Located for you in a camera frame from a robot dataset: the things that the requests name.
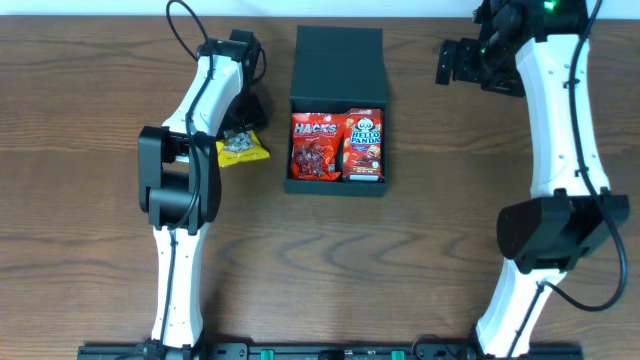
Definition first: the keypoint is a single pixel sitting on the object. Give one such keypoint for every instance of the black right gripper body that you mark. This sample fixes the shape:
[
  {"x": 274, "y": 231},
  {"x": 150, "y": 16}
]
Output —
[{"x": 498, "y": 74}]

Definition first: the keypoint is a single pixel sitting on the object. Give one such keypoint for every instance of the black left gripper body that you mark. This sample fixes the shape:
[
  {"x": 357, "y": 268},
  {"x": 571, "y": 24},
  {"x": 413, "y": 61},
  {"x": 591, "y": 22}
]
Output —
[{"x": 246, "y": 113}]

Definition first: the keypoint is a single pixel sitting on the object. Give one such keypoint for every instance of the yellow Hacks candy bag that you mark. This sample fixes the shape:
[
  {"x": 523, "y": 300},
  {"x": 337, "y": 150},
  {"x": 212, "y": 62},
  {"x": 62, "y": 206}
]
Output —
[{"x": 240, "y": 147}]

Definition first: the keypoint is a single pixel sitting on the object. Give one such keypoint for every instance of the red Hacks candy bag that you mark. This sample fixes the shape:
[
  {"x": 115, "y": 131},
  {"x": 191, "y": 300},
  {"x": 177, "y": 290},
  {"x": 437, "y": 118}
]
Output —
[{"x": 316, "y": 138}]

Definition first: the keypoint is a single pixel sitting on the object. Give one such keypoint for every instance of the red Hello Panda box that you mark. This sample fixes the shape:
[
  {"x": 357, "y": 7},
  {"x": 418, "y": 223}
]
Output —
[{"x": 362, "y": 147}]

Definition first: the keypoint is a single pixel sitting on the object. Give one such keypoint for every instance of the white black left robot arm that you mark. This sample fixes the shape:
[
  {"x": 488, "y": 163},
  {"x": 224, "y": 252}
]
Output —
[{"x": 180, "y": 183}]

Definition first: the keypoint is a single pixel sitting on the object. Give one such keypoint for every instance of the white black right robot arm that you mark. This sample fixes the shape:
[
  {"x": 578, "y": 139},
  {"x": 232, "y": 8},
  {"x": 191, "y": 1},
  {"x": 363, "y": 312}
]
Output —
[{"x": 539, "y": 50}]

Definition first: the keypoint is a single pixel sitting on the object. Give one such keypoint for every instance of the dark green open box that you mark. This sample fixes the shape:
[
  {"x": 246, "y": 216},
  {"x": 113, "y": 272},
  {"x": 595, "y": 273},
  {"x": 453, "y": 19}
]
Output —
[{"x": 337, "y": 69}]

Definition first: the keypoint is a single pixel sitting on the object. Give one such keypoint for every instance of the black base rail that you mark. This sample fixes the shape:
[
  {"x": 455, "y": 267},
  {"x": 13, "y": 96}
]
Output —
[{"x": 241, "y": 351}]

